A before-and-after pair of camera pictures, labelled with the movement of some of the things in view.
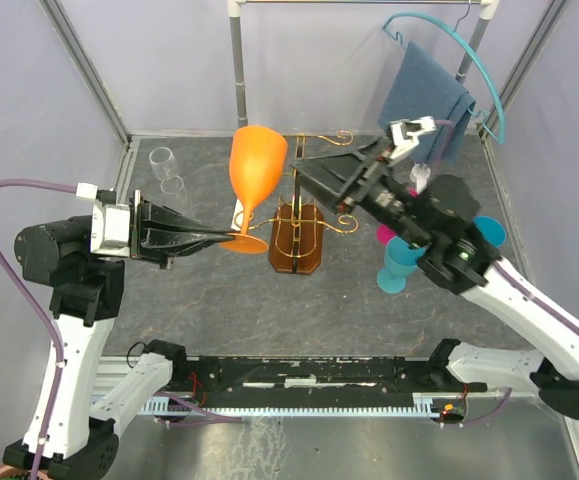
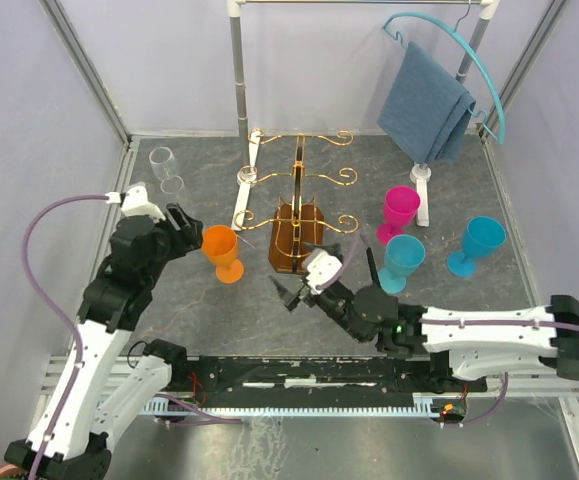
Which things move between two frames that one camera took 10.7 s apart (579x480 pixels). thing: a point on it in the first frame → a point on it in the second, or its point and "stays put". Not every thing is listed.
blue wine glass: (401, 259) stays put
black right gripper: (334, 177) → (289, 302)
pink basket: (5, 471) stays put
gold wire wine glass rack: (296, 226) stays put
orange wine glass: (257, 161) → (221, 243)
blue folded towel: (418, 88) stays put
